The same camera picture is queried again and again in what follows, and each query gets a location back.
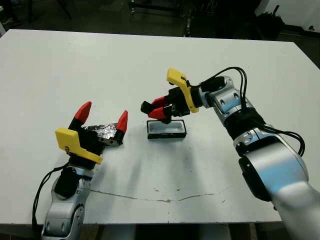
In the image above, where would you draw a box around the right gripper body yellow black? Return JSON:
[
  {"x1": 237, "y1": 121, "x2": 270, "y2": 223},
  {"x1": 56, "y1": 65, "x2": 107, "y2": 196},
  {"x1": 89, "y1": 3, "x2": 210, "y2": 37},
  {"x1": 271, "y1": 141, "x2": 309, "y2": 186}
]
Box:
[{"x1": 166, "y1": 67, "x2": 206, "y2": 118}]

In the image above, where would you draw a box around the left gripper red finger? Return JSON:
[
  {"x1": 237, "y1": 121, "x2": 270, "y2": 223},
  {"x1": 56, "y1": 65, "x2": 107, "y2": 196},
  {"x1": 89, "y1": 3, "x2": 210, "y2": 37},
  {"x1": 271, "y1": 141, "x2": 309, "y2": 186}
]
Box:
[
  {"x1": 113, "y1": 109, "x2": 129, "y2": 145},
  {"x1": 67, "y1": 101, "x2": 92, "y2": 132}
]

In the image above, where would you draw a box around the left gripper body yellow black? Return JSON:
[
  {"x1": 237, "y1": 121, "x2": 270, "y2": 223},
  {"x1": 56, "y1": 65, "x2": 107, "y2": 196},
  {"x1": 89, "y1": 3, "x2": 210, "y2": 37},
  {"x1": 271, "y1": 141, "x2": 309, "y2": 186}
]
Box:
[{"x1": 54, "y1": 126, "x2": 120, "y2": 170}]

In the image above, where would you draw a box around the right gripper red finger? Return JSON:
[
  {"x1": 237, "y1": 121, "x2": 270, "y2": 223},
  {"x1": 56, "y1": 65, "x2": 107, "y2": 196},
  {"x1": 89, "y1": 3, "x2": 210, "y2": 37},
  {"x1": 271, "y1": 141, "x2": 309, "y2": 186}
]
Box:
[
  {"x1": 148, "y1": 107, "x2": 174, "y2": 125},
  {"x1": 151, "y1": 95, "x2": 175, "y2": 107}
]

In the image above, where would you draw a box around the black camera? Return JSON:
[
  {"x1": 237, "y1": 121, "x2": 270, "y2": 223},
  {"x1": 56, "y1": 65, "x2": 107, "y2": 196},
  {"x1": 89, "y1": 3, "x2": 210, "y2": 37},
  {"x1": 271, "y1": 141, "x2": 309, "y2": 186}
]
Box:
[{"x1": 140, "y1": 100, "x2": 155, "y2": 115}]

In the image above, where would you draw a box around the black box white insert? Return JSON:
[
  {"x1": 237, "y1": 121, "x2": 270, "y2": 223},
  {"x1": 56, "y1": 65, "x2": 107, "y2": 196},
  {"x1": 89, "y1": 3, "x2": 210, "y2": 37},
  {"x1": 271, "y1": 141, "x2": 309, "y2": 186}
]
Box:
[{"x1": 146, "y1": 119, "x2": 187, "y2": 140}]

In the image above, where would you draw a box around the black gantry stand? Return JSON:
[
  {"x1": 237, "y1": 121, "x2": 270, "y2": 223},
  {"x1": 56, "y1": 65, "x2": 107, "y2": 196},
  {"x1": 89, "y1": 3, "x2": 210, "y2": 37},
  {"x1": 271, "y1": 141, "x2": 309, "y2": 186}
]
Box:
[{"x1": 128, "y1": 0, "x2": 194, "y2": 38}]

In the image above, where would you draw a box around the black equipment bags heap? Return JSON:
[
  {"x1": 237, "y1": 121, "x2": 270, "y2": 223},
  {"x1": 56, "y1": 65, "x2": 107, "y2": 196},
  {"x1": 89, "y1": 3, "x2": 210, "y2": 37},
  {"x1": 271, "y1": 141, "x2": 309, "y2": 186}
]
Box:
[{"x1": 257, "y1": 4, "x2": 286, "y2": 41}]

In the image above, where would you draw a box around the grey sneaker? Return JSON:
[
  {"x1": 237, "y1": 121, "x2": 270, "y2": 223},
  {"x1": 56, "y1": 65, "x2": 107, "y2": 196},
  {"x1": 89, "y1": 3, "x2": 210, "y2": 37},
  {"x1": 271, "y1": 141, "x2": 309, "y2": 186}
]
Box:
[{"x1": 3, "y1": 17, "x2": 21, "y2": 26}]

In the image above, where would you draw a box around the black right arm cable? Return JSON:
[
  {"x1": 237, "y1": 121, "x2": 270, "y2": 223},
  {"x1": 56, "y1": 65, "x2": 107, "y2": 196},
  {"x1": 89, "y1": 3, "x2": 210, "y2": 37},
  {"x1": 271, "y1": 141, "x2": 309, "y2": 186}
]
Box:
[{"x1": 199, "y1": 66, "x2": 306, "y2": 157}]

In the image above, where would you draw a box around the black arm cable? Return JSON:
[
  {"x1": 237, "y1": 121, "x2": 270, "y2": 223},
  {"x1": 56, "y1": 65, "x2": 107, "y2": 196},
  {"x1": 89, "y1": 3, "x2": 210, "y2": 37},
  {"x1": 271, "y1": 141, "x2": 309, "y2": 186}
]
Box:
[
  {"x1": 31, "y1": 164, "x2": 71, "y2": 231},
  {"x1": 199, "y1": 66, "x2": 306, "y2": 157}
]

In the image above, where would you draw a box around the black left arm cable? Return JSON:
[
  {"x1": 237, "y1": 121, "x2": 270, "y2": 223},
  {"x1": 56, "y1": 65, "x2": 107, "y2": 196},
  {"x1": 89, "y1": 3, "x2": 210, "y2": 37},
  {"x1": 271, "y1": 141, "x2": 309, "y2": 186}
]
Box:
[{"x1": 31, "y1": 164, "x2": 71, "y2": 231}]

